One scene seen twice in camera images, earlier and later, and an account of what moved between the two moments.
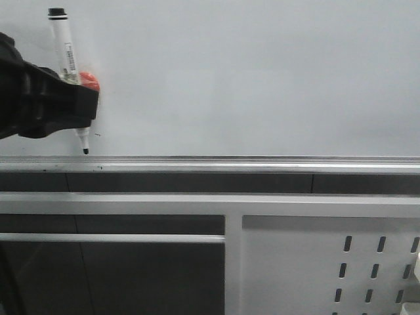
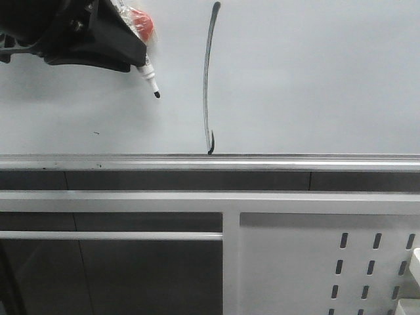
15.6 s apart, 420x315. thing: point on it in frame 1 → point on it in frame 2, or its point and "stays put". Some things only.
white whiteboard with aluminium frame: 231,86 stays put
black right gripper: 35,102 → 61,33
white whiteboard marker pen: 61,33 → 147,70
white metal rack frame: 232,205 stays put
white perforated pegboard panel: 303,265 stays put
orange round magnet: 88,81 → 144,23
